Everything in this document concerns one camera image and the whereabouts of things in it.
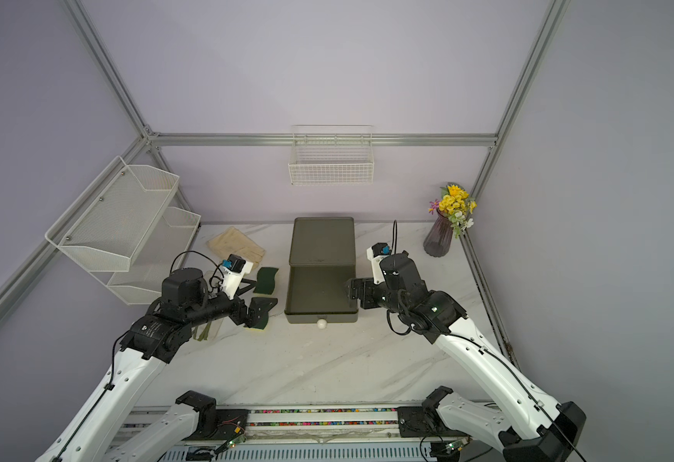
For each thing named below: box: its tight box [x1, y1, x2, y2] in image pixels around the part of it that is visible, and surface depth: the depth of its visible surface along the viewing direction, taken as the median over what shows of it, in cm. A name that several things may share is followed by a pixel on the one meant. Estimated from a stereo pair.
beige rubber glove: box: [207, 226, 266, 271], surface depth 117 cm
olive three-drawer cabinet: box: [288, 216, 357, 283], surface depth 89 cm
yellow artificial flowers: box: [428, 183, 478, 239], surface depth 94 cm
